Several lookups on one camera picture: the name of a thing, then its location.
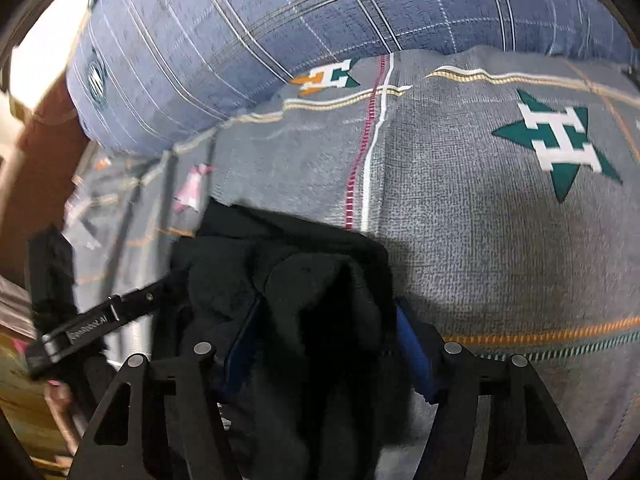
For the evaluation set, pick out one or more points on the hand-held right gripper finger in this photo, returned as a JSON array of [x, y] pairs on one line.
[[415, 360]]

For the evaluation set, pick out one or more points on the blue plaid quilt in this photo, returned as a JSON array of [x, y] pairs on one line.
[[300, 20]]

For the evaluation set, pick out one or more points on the person's left forearm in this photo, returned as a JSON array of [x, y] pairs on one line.
[[62, 420]]

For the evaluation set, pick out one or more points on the grey printed bed sheet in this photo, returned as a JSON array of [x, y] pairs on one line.
[[475, 240]]

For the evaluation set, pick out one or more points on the black pants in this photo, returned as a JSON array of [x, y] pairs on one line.
[[320, 320]]

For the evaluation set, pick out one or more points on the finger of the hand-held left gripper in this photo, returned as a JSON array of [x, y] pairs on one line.
[[235, 365], [145, 297]]

